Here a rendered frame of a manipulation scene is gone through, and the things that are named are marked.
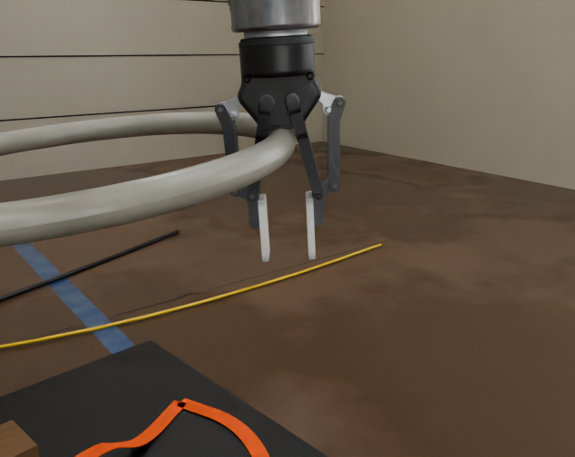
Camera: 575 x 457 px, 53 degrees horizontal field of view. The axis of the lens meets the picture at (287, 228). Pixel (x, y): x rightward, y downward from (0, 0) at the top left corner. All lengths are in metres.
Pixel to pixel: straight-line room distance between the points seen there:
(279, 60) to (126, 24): 5.11
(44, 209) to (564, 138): 4.80
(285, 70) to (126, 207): 0.22
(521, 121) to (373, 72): 1.77
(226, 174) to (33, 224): 0.15
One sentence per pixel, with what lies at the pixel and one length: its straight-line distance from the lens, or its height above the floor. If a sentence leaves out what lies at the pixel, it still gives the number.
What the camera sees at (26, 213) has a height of 0.96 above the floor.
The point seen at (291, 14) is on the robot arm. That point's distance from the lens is 0.56.
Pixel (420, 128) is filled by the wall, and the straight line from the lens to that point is 5.89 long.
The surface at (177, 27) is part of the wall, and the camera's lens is 5.87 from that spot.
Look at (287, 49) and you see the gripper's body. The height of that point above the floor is 1.07.
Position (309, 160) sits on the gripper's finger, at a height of 0.95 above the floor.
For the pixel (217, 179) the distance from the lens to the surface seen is 0.46.
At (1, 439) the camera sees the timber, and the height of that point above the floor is 0.08.
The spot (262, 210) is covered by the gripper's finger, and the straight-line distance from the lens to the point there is 0.62.
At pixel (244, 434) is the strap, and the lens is 1.74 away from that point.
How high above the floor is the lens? 1.07
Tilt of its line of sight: 17 degrees down
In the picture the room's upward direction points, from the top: straight up
